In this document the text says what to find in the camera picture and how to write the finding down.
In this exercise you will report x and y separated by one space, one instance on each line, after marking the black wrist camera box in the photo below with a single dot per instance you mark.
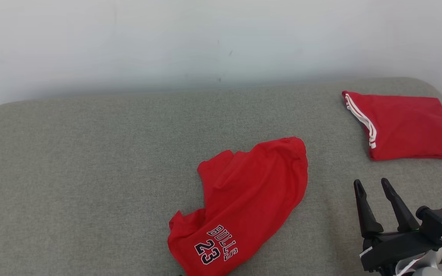
439 224

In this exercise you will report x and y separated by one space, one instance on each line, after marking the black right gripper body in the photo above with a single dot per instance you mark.
393 247

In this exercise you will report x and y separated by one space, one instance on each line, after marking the red Bulls 23 shorts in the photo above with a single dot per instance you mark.
251 184

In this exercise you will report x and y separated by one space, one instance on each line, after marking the red white basketball jersey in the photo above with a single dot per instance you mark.
409 122

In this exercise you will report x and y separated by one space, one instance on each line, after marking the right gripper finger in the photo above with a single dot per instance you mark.
366 218
401 214

